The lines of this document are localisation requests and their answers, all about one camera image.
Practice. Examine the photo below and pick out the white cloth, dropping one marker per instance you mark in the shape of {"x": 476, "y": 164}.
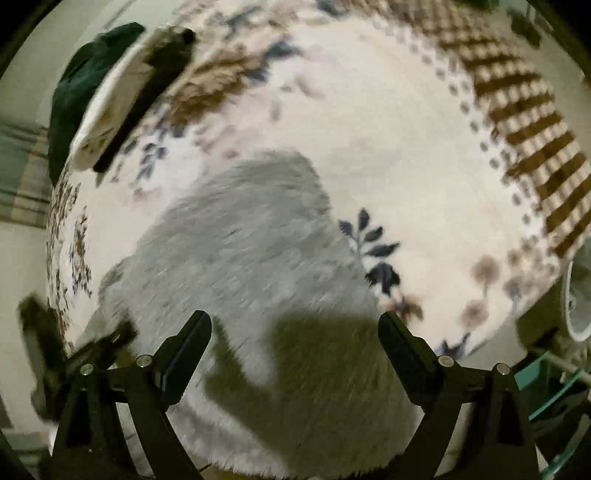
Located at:
{"x": 115, "y": 97}

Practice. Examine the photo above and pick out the white floral blanket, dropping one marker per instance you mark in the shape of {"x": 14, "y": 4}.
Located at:
{"x": 392, "y": 138}

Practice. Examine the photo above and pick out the glass side table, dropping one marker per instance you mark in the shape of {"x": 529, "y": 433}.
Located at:
{"x": 556, "y": 392}

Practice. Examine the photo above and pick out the plaid cloth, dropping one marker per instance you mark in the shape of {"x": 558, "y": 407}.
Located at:
{"x": 23, "y": 180}

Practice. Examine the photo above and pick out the black cloth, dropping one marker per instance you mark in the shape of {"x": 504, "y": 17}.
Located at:
{"x": 152, "y": 78}

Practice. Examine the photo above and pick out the grey fluffy towel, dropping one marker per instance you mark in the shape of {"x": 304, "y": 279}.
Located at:
{"x": 240, "y": 249}

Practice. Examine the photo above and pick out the white round appliance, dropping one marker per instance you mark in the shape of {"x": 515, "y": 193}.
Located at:
{"x": 577, "y": 300}

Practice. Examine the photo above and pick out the dark green cloth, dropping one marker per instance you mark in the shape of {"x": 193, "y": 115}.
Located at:
{"x": 76, "y": 87}

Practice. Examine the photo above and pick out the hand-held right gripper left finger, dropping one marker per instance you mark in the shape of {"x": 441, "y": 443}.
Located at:
{"x": 184, "y": 353}

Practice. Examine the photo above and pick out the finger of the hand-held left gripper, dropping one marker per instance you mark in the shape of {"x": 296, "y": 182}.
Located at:
{"x": 108, "y": 339}

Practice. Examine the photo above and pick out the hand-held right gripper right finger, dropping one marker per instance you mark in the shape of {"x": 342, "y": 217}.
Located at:
{"x": 406, "y": 360}

